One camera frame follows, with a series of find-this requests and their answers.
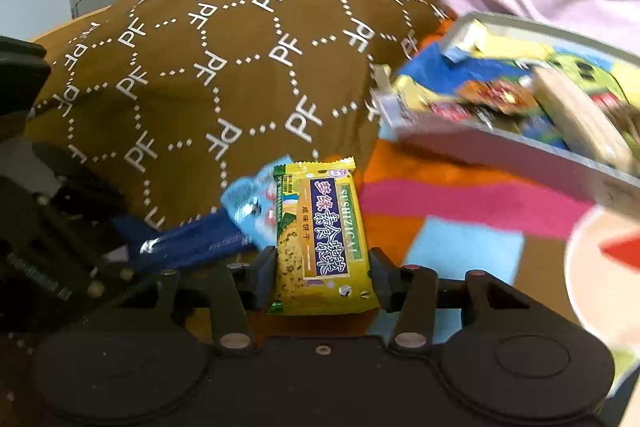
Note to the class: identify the gold snack packet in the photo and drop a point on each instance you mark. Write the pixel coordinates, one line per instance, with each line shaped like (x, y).
(495, 94)

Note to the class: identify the yellow green biscuit packet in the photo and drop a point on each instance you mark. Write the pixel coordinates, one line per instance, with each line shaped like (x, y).
(320, 232)

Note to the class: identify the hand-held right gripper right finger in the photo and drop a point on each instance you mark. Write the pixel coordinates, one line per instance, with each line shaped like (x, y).
(380, 279)

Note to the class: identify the blue crumpled packet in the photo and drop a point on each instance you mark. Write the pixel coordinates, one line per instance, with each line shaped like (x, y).
(440, 69)

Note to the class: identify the pale yellow paper piece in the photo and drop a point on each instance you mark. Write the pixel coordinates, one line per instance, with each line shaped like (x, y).
(470, 38)

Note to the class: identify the brown patterned pillow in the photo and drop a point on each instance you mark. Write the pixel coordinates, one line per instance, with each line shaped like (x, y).
(225, 82)

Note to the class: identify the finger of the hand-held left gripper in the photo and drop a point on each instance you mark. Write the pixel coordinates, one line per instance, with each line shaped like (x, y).
(107, 279)

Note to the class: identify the grey tray with cartoon drawing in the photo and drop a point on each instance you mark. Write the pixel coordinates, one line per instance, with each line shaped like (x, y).
(500, 152)

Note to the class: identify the clear rice cracker bar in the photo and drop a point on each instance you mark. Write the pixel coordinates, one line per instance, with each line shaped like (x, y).
(580, 117)

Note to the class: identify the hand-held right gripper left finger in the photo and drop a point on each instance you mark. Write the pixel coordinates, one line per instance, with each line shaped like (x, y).
(264, 279)

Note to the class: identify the dark blue stick packet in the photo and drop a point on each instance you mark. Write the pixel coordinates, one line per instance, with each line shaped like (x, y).
(200, 244)

